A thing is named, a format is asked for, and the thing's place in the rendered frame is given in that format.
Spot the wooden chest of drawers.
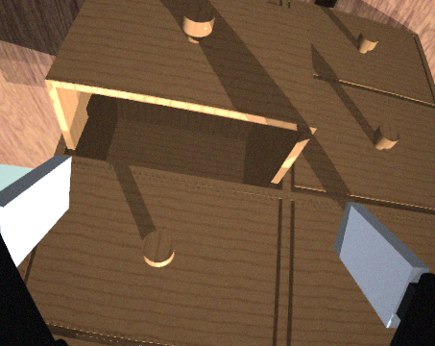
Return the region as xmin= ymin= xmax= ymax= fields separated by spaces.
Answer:
xmin=17 ymin=0 xmax=435 ymax=346

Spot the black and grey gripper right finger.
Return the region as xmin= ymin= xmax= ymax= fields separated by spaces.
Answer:
xmin=333 ymin=202 xmax=435 ymax=346

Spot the brown wooden drawer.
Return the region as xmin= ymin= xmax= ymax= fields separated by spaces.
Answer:
xmin=288 ymin=2 xmax=435 ymax=108
xmin=45 ymin=0 xmax=317 ymax=189
xmin=26 ymin=163 xmax=278 ymax=346
xmin=291 ymin=84 xmax=435 ymax=215
xmin=256 ymin=0 xmax=279 ymax=6
xmin=286 ymin=201 xmax=435 ymax=346

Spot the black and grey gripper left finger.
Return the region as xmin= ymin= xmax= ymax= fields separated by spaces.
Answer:
xmin=0 ymin=155 xmax=71 ymax=346

